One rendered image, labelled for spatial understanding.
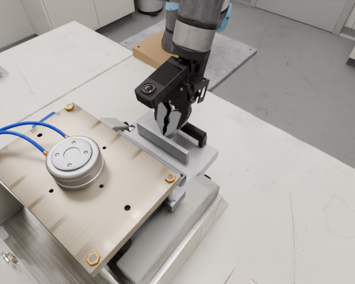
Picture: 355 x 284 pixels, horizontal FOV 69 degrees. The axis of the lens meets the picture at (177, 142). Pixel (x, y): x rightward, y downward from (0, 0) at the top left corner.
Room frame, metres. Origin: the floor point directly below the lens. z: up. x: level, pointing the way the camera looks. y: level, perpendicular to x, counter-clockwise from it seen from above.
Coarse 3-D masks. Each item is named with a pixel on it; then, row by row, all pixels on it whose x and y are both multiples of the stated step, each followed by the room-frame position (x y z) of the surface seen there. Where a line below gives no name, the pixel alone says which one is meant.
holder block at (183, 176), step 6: (120, 132) 0.40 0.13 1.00; (138, 144) 0.37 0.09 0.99; (150, 150) 0.35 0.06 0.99; (156, 156) 0.33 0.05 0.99; (174, 168) 0.30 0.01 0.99; (180, 174) 0.29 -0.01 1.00; (180, 186) 0.27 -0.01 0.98; (162, 204) 0.23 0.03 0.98; (156, 210) 0.21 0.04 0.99; (150, 216) 0.20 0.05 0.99; (144, 222) 0.19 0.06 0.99; (132, 240) 0.16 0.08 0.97
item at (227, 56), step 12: (156, 24) 1.40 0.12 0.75; (132, 36) 1.28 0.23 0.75; (144, 36) 1.28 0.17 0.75; (216, 36) 1.28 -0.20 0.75; (216, 48) 1.16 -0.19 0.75; (228, 48) 1.16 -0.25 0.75; (240, 48) 1.16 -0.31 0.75; (252, 48) 1.16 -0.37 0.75; (216, 60) 1.06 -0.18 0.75; (228, 60) 1.06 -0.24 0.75; (240, 60) 1.06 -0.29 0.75; (216, 72) 0.97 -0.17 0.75; (228, 72) 0.97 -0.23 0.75; (216, 84) 0.89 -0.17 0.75
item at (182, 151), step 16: (144, 128) 0.41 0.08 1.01; (144, 144) 0.39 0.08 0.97; (160, 144) 0.38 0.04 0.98; (176, 144) 0.35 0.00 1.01; (192, 144) 0.39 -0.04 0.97; (176, 160) 0.34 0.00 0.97; (192, 160) 0.34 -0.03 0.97; (208, 160) 0.34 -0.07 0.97; (192, 176) 0.30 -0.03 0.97; (128, 240) 0.16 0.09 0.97
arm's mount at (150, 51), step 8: (160, 32) 1.23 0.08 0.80; (144, 40) 1.15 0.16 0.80; (152, 40) 1.16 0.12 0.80; (160, 40) 1.16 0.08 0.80; (136, 48) 1.08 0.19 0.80; (144, 48) 1.09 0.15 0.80; (152, 48) 1.09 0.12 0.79; (160, 48) 1.09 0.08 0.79; (136, 56) 1.08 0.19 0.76; (144, 56) 1.04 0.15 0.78; (152, 56) 1.03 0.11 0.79; (160, 56) 1.03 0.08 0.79; (168, 56) 1.03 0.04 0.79; (176, 56) 1.04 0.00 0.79; (152, 64) 1.01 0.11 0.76; (160, 64) 0.98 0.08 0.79
